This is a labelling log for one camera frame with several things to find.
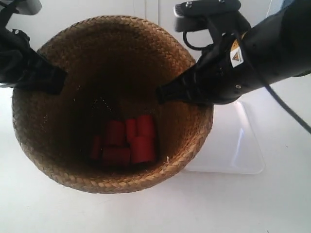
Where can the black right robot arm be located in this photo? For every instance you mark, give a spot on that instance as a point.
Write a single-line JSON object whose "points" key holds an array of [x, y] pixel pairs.
{"points": [[286, 40]]}

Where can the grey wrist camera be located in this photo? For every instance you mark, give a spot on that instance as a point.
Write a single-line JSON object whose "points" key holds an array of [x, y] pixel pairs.
{"points": [[192, 16], [22, 7]]}

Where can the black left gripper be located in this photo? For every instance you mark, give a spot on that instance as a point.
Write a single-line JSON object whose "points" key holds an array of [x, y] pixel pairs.
{"points": [[27, 72]]}

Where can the woven brown wicker basket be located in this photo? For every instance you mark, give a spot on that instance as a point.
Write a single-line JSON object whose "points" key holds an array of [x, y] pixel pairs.
{"points": [[114, 65]]}

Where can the white plastic tray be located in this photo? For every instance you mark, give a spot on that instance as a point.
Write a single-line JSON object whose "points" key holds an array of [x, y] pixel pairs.
{"points": [[231, 146]]}

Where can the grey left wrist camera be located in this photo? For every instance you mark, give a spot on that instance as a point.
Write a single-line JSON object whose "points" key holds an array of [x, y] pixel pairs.
{"points": [[22, 7]]}

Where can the white cabinet doors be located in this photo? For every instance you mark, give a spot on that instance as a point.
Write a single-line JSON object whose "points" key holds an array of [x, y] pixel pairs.
{"points": [[157, 11]]}

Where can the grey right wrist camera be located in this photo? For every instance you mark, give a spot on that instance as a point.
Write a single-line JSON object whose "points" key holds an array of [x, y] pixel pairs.
{"points": [[192, 16]]}

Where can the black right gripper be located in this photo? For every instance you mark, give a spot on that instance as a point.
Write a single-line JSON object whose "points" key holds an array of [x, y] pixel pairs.
{"points": [[226, 70]]}

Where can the red cylinder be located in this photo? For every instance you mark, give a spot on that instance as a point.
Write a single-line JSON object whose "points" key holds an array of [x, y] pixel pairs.
{"points": [[115, 134], [146, 126], [142, 150]]}

